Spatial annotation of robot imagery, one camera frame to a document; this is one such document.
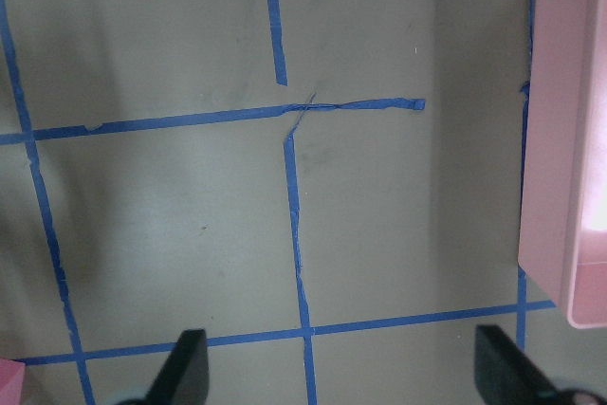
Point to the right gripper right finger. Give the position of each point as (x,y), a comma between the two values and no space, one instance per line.
(503,374)

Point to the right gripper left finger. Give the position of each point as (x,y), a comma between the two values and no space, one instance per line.
(184,378)

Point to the pink foam cube middle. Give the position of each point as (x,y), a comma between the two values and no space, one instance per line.
(12,374)

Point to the pink plastic bin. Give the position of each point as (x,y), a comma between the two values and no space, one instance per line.
(562,245)

